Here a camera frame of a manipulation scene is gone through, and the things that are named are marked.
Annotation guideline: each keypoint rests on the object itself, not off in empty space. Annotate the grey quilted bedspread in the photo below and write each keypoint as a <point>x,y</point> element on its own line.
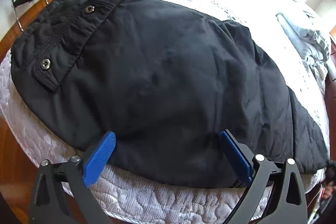
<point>127,197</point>

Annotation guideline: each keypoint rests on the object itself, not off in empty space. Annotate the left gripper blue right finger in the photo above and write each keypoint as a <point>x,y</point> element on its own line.
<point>239,156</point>

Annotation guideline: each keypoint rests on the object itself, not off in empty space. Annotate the folded grey comforter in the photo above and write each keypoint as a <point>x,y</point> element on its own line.
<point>303,26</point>

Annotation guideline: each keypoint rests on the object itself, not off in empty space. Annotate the black pants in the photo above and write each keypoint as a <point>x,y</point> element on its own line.
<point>167,80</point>

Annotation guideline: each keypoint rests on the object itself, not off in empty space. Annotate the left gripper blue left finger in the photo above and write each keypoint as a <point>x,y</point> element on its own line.
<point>96,157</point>

